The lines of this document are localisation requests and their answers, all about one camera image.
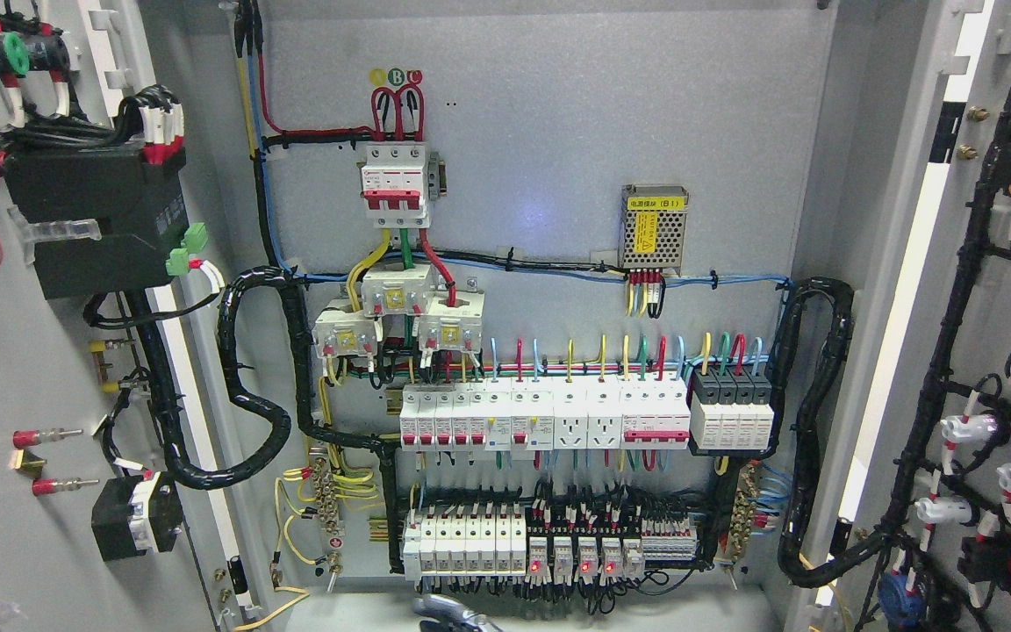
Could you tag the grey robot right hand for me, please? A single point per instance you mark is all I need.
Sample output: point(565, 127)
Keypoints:
point(440, 613)

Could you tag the grey cabinet door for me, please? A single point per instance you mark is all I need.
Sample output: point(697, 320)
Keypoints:
point(52, 577)
point(898, 432)

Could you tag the lower white breaker row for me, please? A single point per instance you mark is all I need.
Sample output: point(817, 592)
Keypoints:
point(471, 544)

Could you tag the black relay terminal row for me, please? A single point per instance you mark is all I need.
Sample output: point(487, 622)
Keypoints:
point(591, 540)

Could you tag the white mini breaker row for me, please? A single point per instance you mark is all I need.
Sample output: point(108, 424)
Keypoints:
point(492, 416)

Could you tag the white socket modules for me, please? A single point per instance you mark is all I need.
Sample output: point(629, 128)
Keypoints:
point(587, 414)

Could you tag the white current transformers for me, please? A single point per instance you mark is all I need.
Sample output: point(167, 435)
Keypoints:
point(392, 296)

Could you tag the white red circuit breaker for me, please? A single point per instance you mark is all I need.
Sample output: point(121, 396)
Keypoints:
point(655, 414)

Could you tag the black white surge protector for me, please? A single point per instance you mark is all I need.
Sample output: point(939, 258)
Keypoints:
point(731, 412)

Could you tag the main red white breaker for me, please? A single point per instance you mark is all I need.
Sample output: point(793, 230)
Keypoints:
point(400, 182)

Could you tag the perforated metal power supply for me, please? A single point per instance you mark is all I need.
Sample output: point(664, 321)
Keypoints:
point(654, 222)

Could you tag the black digital power meter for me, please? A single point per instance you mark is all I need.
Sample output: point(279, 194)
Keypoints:
point(133, 214)

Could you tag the white rotary selector switch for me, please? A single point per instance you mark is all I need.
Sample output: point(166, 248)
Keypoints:
point(137, 514)

